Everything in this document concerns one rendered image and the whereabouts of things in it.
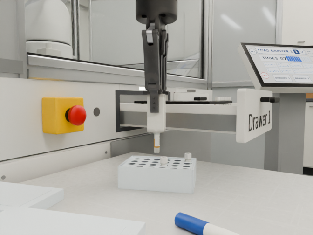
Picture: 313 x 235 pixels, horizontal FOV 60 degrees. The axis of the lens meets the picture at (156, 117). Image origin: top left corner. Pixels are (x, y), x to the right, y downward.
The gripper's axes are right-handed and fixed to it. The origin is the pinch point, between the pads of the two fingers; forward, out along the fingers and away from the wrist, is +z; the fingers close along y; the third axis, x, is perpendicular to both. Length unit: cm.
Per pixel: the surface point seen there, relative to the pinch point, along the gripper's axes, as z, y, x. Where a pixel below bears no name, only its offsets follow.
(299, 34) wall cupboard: -81, 326, -122
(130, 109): 0.5, 20.4, 10.8
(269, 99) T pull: -2.3, 16.3, -23.0
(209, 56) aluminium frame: -21, 80, -10
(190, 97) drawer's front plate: -3, 58, -3
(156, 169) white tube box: 8.6, -7.1, -1.3
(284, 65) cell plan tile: -19, 100, -48
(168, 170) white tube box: 8.8, -7.1, -3.2
